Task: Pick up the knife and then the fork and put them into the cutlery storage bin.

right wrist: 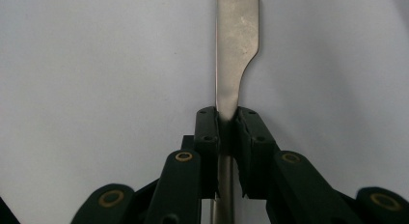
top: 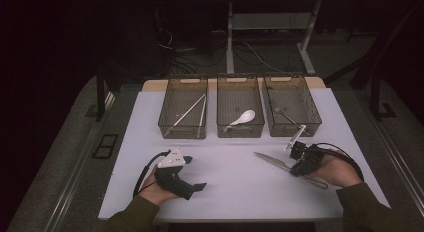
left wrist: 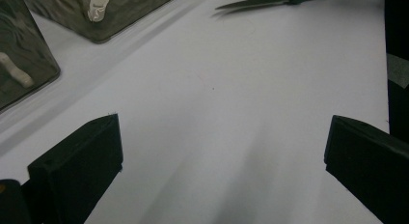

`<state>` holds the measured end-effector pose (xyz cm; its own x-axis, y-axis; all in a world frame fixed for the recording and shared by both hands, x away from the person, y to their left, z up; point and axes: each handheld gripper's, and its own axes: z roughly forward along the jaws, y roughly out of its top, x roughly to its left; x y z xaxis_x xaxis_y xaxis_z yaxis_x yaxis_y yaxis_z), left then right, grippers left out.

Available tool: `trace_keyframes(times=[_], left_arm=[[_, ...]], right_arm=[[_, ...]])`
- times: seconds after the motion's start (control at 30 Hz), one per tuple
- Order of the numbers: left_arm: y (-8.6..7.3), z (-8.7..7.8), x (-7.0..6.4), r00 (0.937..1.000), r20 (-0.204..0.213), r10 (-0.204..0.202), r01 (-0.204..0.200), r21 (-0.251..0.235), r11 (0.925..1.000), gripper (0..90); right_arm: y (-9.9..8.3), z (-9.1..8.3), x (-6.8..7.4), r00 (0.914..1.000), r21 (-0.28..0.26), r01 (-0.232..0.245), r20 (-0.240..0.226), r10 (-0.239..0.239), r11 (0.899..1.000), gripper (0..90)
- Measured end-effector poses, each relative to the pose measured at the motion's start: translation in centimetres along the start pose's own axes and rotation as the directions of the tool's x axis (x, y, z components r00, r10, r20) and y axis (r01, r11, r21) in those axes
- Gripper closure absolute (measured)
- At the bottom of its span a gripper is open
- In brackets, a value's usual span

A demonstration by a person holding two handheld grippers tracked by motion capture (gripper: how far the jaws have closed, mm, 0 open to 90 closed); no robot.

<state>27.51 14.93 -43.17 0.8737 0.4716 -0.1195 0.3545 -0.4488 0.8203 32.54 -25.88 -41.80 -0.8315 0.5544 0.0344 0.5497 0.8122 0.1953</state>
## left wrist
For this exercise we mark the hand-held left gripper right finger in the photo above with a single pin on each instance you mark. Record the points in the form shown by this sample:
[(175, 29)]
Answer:
[(369, 166)]

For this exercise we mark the transparent brown plastic basket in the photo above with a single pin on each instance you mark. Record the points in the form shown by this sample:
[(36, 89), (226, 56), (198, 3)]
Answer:
[(29, 37), (135, 11)]

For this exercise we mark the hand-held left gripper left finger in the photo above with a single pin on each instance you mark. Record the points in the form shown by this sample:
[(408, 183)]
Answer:
[(77, 172)]

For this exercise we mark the metal table knife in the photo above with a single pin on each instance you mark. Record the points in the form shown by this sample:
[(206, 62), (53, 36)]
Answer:
[(254, 2)]

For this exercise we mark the white table cover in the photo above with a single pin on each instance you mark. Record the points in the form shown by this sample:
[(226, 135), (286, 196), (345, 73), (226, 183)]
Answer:
[(225, 89)]

